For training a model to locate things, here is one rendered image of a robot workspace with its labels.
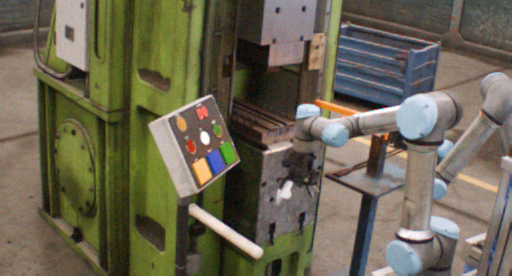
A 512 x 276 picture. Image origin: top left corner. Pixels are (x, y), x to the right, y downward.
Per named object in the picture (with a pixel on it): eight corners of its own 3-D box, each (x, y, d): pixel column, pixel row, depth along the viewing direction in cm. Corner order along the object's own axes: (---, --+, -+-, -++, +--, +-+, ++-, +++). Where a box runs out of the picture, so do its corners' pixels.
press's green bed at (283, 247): (302, 301, 322) (313, 223, 306) (247, 327, 298) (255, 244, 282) (234, 255, 360) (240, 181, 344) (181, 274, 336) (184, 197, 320)
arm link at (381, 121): (473, 83, 179) (353, 108, 217) (453, 87, 172) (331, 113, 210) (481, 122, 179) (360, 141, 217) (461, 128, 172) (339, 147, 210)
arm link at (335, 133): (358, 122, 202) (333, 112, 210) (334, 128, 195) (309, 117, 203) (355, 145, 205) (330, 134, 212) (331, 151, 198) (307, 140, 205)
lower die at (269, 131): (294, 138, 285) (296, 121, 282) (260, 147, 272) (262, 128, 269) (235, 111, 314) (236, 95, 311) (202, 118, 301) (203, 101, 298)
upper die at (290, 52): (302, 62, 273) (304, 40, 270) (268, 66, 260) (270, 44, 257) (240, 41, 302) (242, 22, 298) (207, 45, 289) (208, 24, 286)
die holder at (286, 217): (314, 223, 306) (325, 137, 290) (255, 245, 281) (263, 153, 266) (240, 181, 344) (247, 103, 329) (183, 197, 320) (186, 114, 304)
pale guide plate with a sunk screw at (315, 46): (321, 68, 301) (325, 33, 295) (308, 70, 295) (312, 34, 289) (318, 67, 302) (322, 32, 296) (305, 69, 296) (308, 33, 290)
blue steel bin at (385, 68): (432, 106, 680) (444, 41, 655) (402, 121, 619) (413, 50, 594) (339, 80, 745) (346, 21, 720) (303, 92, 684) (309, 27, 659)
